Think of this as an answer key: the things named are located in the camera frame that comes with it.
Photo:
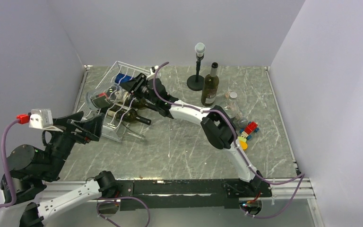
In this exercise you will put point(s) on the dark green wine bottle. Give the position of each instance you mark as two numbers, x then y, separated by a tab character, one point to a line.
129	116

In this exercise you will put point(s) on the olive wine bottle silver neck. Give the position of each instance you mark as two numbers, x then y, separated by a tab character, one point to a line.
210	87

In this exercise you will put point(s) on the blue square glass bottle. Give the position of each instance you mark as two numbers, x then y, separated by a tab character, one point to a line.
121	78

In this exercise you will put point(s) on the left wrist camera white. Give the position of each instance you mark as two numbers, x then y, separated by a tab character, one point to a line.
37	119

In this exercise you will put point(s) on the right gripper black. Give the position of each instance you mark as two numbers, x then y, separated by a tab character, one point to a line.
134	85

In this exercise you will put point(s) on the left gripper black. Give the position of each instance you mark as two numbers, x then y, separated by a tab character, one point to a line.
91	127

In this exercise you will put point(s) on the white wire wine rack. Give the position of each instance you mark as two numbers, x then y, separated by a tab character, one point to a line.
93	80

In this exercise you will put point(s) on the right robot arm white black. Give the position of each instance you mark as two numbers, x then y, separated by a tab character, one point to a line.
215	123

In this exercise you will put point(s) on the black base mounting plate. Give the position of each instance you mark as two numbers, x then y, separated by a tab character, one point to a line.
192	193

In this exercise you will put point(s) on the black stand with white ball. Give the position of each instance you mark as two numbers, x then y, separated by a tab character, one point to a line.
195	82

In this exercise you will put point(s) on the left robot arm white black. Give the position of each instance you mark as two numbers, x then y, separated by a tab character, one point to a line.
28	169

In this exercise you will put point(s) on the colourful toy block figure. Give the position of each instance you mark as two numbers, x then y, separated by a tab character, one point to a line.
246	133

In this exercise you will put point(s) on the wine bottle with cream label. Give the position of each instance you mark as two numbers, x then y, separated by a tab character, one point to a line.
137	101

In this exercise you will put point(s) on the small glass jar silver lid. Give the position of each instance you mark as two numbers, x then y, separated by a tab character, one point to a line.
232	109

